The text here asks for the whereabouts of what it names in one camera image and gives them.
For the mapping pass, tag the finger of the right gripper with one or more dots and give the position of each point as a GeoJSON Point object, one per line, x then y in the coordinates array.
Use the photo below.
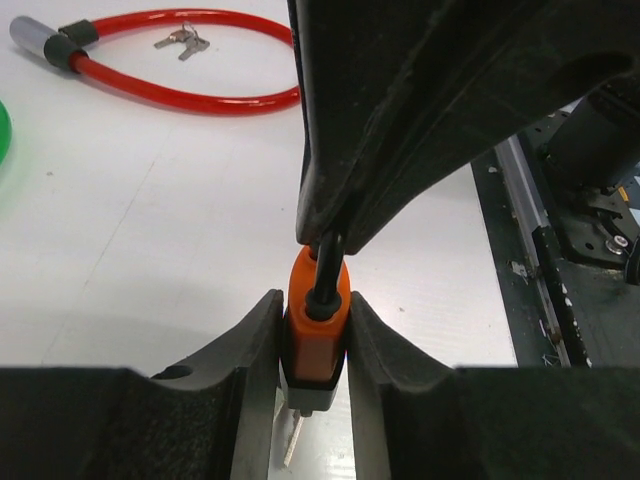
{"type": "Point", "coordinates": [441, 82]}
{"type": "Point", "coordinates": [357, 64]}

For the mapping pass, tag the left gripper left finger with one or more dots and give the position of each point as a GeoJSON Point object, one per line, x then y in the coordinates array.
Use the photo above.
{"type": "Point", "coordinates": [208, 416]}

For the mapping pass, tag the black padlock keys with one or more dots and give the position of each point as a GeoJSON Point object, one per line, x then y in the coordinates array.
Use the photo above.
{"type": "Point", "coordinates": [294, 422]}

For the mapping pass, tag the red cable lock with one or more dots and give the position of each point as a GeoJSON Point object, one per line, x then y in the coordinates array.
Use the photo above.
{"type": "Point", "coordinates": [117, 54]}

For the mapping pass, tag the red lock silver keys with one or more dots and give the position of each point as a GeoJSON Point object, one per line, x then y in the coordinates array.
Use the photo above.
{"type": "Point", "coordinates": [189, 38]}

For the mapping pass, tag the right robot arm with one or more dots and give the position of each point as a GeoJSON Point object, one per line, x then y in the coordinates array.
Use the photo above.
{"type": "Point", "coordinates": [599, 141]}

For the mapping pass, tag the green cable lock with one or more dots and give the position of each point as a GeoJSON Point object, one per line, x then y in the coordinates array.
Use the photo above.
{"type": "Point", "coordinates": [6, 132]}

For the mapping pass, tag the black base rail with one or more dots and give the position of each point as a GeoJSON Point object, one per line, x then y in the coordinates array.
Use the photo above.
{"type": "Point", "coordinates": [560, 257]}

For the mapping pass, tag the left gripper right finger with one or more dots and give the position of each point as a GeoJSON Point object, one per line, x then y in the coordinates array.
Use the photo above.
{"type": "Point", "coordinates": [415, 418]}

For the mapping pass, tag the orange black padlock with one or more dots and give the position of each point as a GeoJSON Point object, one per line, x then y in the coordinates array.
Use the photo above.
{"type": "Point", "coordinates": [313, 344]}

